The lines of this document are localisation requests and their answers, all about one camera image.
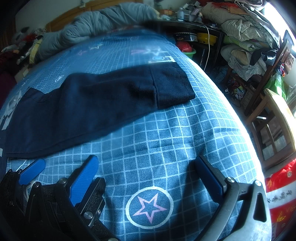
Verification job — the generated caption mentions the dark navy garment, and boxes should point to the dark navy garment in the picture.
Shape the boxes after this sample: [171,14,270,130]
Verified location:
[3,62,195,159]

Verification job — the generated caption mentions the clothes pile beside bed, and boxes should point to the clothes pile beside bed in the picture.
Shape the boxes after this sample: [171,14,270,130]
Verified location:
[1,28,47,66]

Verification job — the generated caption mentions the pile of bedding and clothes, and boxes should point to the pile of bedding and clothes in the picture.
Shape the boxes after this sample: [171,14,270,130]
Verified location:
[202,1,280,81]

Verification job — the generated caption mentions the red printed bag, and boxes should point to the red printed bag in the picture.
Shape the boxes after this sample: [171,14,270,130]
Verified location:
[265,160,295,240]

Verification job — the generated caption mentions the blue grid star bedsheet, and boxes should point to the blue grid star bedsheet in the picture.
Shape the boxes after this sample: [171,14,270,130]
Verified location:
[1,28,264,240]

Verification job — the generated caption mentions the wooden chair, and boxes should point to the wooden chair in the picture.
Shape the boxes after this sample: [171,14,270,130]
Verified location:
[245,39,295,171]

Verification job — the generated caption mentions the panda plush toy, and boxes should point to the panda plush toy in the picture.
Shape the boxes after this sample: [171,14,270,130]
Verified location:
[11,27,30,45]

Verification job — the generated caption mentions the wooden headboard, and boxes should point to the wooden headboard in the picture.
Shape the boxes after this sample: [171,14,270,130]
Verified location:
[45,0,144,32]

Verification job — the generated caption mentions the grey quilted duvet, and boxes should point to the grey quilted duvet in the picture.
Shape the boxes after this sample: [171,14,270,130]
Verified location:
[34,3,159,64]

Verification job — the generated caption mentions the dark bedside table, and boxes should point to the dark bedside table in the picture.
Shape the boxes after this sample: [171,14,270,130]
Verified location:
[144,20,225,72]

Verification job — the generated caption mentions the yellow round container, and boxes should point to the yellow round container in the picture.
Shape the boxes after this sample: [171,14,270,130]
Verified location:
[197,33,217,46]

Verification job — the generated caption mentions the white charging cable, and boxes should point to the white charging cable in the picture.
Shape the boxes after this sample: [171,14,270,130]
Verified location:
[199,22,211,71]

